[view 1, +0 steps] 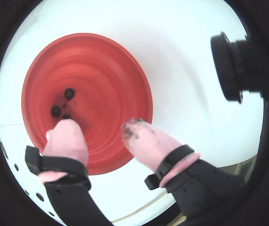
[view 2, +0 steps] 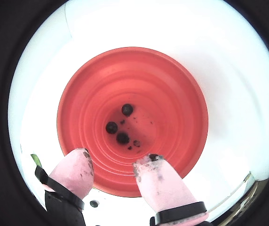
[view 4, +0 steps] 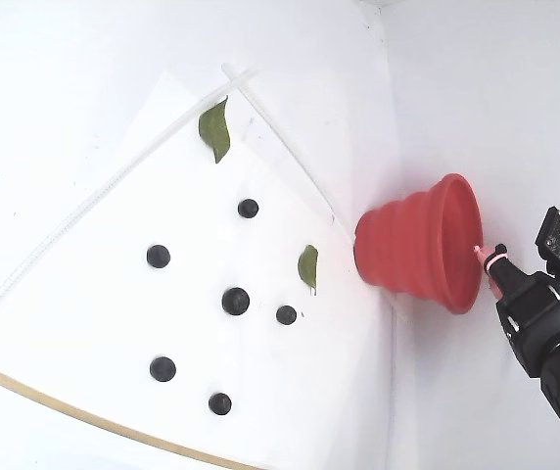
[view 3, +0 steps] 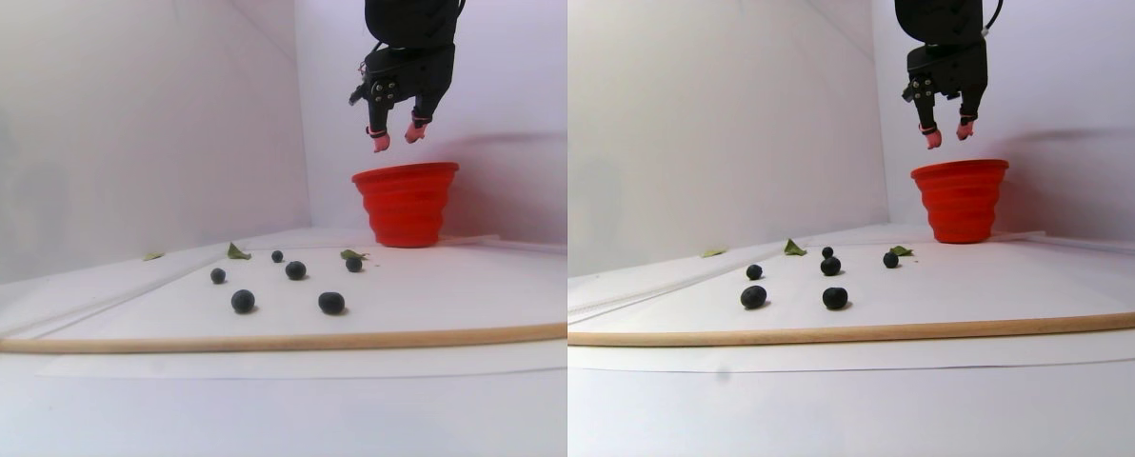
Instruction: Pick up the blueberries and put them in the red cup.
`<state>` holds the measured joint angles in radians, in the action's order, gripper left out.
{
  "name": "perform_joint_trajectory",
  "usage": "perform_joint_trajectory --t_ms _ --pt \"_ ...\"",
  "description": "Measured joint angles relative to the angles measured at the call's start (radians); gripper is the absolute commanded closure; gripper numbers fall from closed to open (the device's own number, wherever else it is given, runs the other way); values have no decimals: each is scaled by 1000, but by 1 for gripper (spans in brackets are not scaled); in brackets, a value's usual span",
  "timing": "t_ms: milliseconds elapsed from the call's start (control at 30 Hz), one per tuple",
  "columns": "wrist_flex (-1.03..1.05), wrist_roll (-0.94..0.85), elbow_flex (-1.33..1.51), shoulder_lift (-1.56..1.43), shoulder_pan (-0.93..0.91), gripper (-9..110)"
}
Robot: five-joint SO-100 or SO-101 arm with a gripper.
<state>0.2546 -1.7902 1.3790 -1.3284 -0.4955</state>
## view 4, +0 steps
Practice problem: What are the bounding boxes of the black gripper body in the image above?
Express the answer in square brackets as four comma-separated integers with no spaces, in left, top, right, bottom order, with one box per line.
[495,274,560,379]

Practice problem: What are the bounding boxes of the red collapsible silicone cup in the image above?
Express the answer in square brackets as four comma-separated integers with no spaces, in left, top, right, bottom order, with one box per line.
[351,171,485,314]

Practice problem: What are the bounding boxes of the small green leaf with stem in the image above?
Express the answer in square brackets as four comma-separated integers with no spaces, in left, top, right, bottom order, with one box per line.
[297,244,319,297]

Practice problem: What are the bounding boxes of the large green leaf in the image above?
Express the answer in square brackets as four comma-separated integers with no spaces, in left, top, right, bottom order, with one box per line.
[198,95,232,165]

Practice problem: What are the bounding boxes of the white paper sheet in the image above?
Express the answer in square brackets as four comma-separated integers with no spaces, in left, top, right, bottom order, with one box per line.
[0,71,394,470]

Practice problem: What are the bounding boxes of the thin wooden strip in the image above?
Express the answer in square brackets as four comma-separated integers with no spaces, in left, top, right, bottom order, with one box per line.
[0,352,266,470]

